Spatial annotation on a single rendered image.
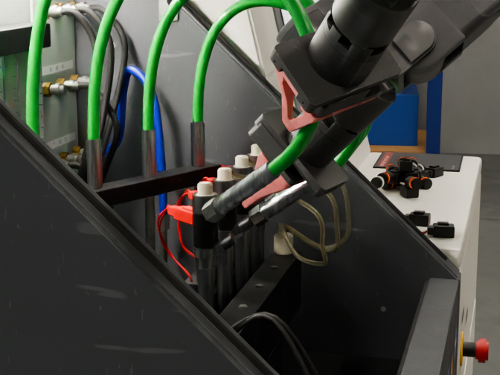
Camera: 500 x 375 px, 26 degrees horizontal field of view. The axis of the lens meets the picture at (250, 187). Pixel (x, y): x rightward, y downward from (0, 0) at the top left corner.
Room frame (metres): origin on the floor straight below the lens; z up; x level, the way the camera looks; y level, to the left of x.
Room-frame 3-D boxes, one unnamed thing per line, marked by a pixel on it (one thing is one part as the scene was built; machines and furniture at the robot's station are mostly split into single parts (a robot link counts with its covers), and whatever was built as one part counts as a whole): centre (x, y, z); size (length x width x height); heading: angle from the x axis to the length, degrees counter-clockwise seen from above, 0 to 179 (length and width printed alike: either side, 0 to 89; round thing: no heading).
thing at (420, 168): (1.82, -0.27, 1.01); 0.23 x 0.11 x 0.06; 166
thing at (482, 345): (1.51, -0.33, 0.80); 0.05 x 0.04 x 0.05; 166
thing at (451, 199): (1.79, -0.26, 0.96); 0.70 x 0.22 x 0.03; 166
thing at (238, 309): (1.26, 0.02, 0.91); 0.34 x 0.10 x 0.15; 166
